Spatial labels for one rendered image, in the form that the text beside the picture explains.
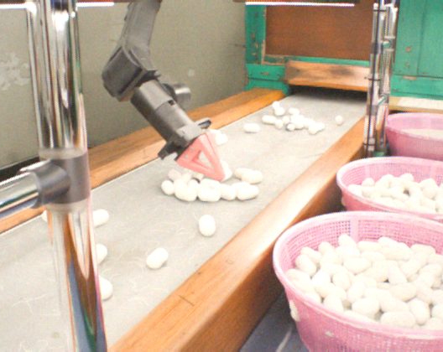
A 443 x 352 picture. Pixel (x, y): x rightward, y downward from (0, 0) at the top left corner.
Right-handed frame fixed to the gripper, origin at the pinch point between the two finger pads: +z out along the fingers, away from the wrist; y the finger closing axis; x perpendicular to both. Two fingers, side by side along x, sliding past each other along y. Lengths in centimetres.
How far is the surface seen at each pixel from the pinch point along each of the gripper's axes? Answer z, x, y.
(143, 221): -1.1, 4.1, -16.7
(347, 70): -4, -8, 80
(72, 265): 4, -24, -54
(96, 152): -20.3, 17.5, 0.7
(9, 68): -149, 139, 128
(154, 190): -5.3, 7.7, -5.8
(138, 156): -14.4, 13.6, 4.7
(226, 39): -68, 48, 171
